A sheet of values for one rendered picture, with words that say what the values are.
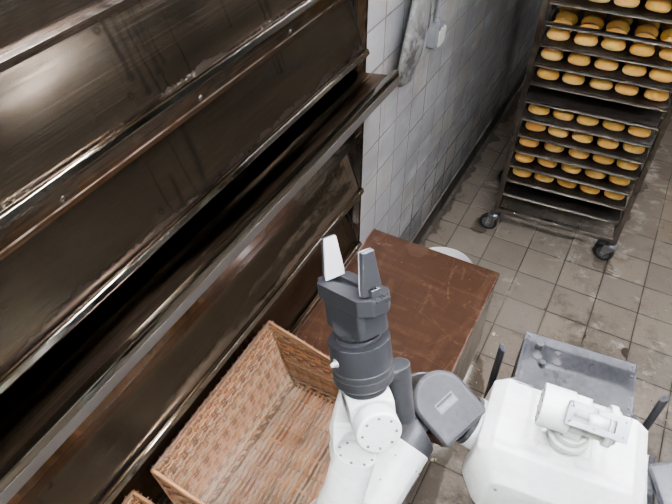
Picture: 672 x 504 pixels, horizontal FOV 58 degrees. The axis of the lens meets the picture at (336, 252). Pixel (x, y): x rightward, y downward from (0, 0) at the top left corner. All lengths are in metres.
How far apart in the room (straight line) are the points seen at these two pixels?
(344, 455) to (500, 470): 0.26
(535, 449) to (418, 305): 1.30
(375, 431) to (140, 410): 0.81
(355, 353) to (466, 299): 1.55
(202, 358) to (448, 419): 0.80
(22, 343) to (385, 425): 0.62
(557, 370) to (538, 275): 2.21
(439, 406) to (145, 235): 0.65
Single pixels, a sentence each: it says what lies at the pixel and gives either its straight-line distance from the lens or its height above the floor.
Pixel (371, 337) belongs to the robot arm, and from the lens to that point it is 0.82.
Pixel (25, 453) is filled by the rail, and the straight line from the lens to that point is 1.09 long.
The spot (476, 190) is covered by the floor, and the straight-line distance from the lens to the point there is 3.80.
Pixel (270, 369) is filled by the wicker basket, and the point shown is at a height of 0.72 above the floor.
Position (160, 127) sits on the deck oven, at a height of 1.65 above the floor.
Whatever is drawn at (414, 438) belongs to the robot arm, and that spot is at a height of 1.36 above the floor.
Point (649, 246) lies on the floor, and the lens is 3.75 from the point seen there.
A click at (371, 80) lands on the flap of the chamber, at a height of 1.40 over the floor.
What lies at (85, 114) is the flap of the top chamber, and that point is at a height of 1.77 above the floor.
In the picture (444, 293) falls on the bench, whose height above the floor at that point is 0.58.
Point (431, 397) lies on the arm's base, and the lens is 1.07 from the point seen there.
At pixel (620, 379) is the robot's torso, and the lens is 1.20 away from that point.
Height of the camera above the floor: 2.30
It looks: 44 degrees down
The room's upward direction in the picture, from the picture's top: straight up
